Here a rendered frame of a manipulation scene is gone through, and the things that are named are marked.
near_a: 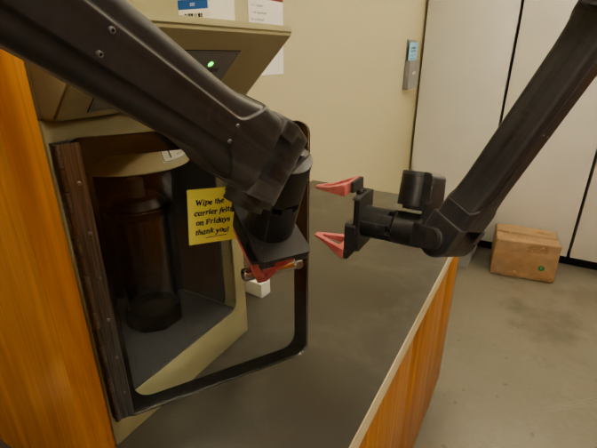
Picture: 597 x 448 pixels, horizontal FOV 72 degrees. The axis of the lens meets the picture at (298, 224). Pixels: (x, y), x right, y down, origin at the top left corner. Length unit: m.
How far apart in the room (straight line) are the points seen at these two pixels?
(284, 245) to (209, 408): 0.36
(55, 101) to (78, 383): 0.28
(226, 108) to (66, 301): 0.26
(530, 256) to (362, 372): 2.55
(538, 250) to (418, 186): 2.58
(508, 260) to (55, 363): 3.03
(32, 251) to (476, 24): 3.21
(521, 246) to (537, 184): 0.51
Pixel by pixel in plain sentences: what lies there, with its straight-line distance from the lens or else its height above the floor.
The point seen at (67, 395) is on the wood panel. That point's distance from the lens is 0.52.
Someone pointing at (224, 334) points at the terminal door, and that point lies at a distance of 0.65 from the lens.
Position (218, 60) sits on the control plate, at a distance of 0.57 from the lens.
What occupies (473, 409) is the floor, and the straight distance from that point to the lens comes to 2.17.
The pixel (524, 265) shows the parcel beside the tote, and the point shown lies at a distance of 3.28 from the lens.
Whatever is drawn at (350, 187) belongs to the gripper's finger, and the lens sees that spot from 0.72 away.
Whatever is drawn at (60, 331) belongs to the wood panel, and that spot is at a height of 1.23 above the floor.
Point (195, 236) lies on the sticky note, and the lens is 0.56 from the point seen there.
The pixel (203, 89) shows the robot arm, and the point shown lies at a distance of 0.26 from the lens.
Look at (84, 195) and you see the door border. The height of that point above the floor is 1.33.
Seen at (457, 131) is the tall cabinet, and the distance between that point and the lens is 3.44.
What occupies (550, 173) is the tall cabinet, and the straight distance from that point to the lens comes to 3.45.
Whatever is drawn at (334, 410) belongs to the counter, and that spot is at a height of 0.94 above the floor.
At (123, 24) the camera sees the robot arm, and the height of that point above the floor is 1.49.
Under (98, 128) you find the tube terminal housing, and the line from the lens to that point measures 0.55.
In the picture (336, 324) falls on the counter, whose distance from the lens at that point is 0.90.
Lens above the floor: 1.47
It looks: 23 degrees down
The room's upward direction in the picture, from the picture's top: straight up
